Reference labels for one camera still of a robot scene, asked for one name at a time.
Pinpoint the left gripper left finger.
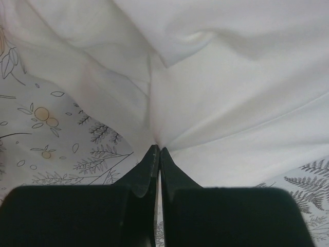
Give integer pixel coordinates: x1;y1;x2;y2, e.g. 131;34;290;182
1;145;157;246

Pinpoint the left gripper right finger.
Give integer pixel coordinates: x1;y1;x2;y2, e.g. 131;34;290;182
159;149;314;247

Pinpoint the white t shirt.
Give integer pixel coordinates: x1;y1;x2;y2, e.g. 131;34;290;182
1;1;328;186

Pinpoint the floral patterned table mat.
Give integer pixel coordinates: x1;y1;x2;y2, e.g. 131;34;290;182
1;25;328;246

